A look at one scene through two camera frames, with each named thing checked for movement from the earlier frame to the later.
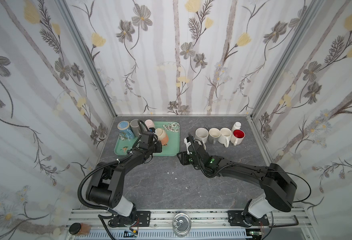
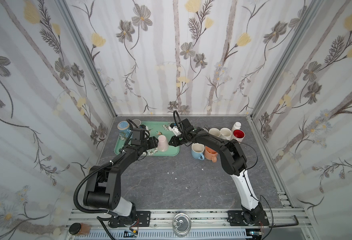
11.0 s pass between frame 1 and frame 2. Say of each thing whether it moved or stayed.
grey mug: stayed
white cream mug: stayed
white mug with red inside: stayed
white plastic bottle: stayed
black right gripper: moved
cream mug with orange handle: moved
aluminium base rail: stayed
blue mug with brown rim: stayed
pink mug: moved
